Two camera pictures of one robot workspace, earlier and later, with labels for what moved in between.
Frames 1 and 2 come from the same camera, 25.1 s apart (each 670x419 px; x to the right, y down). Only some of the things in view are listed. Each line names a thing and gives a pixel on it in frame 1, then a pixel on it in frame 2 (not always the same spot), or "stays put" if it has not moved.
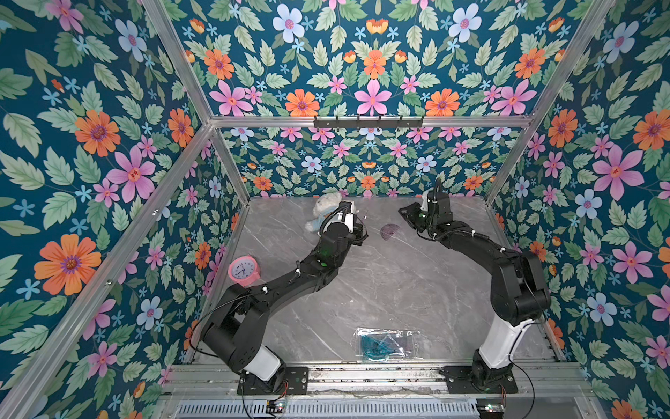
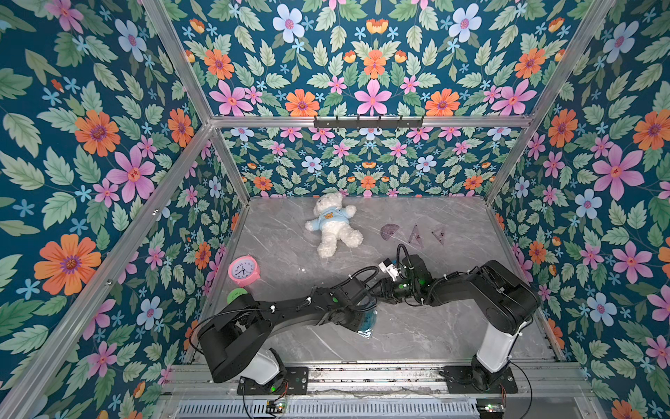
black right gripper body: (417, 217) -> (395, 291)
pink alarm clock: (244, 270) stays put
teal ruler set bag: (385, 345) -> (368, 320)
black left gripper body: (355, 241) -> (351, 319)
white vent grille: (335, 408) stays put
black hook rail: (359, 123) stays put
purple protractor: (387, 230) stays put
